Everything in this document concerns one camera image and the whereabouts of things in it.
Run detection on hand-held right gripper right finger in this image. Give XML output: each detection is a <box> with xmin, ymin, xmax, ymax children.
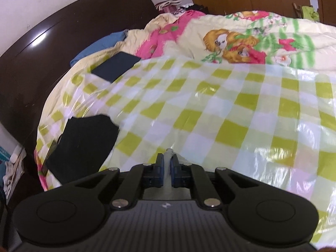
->
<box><xmin>170</xmin><ymin>155</ymin><xmax>259</xmax><ymax>210</ymax></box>

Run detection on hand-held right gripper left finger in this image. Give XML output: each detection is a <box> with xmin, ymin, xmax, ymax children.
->
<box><xmin>75</xmin><ymin>153</ymin><xmax>165</xmax><ymax>210</ymax></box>

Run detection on light grey-green pants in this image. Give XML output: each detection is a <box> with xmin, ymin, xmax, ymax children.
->
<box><xmin>144</xmin><ymin>148</ymin><xmax>209</xmax><ymax>200</ymax></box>

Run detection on green checked plastic sheet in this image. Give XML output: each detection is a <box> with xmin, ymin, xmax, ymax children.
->
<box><xmin>34</xmin><ymin>56</ymin><xmax>336</xmax><ymax>244</ymax></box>

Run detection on black folded cloth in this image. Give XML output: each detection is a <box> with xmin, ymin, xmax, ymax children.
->
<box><xmin>45</xmin><ymin>114</ymin><xmax>120</xmax><ymax>190</ymax></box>

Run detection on navy folded cloth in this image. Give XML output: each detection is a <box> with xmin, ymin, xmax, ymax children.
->
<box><xmin>92</xmin><ymin>52</ymin><xmax>142</xmax><ymax>83</ymax></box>

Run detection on blue pillow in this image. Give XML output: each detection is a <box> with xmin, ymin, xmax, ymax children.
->
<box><xmin>70</xmin><ymin>30</ymin><xmax>129</xmax><ymax>67</ymax></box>

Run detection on white bag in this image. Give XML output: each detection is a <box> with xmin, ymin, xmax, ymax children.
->
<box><xmin>3</xmin><ymin>147</ymin><xmax>27</xmax><ymax>197</ymax></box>

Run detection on striped bag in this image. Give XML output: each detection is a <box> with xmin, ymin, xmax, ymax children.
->
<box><xmin>155</xmin><ymin>0</ymin><xmax>184</xmax><ymax>13</ymax></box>

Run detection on dark clothes pile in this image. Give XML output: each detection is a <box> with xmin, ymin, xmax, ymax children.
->
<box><xmin>181</xmin><ymin>3</ymin><xmax>208</xmax><ymax>13</ymax></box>

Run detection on dark brown headboard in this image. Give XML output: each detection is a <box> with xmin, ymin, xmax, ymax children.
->
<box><xmin>0</xmin><ymin>0</ymin><xmax>161</xmax><ymax>184</ymax></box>

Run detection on cartoon printed quilt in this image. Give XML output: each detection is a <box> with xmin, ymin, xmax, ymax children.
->
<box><xmin>50</xmin><ymin>9</ymin><xmax>336</xmax><ymax>71</ymax></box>

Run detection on green cloth item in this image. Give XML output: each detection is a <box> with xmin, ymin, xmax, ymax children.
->
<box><xmin>301</xmin><ymin>5</ymin><xmax>319</xmax><ymax>21</ymax></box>

